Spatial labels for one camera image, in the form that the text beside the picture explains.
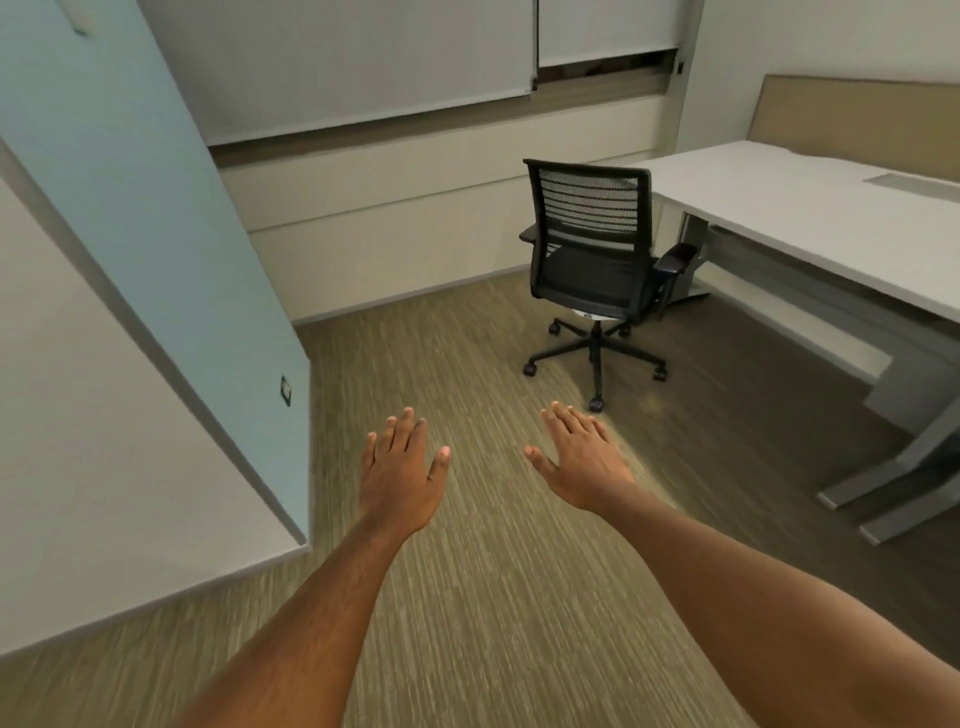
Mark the black mesh office chair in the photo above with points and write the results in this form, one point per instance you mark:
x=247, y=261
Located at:
x=592, y=281

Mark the grey blind side rail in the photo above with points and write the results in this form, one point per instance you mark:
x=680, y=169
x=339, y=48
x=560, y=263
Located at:
x=535, y=45

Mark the white office table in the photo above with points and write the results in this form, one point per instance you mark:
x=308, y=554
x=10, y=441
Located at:
x=787, y=202

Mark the person's left forearm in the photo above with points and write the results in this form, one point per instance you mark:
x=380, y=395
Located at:
x=300, y=645

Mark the person's right forearm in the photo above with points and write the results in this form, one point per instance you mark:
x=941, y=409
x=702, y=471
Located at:
x=750, y=615

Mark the beige desk partition panel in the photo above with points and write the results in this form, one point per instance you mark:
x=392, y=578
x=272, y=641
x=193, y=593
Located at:
x=862, y=120

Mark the narrow white roller blind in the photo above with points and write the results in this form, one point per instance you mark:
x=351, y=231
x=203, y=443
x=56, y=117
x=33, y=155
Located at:
x=615, y=30

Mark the person's left hand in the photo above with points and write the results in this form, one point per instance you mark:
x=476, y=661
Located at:
x=401, y=480

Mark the wide white roller blind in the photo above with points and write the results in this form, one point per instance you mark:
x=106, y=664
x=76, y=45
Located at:
x=337, y=60

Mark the person's right hand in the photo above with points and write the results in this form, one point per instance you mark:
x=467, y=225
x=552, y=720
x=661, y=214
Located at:
x=589, y=465

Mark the black wall switch plate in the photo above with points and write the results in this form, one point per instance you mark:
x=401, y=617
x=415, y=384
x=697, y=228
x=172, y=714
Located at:
x=286, y=390

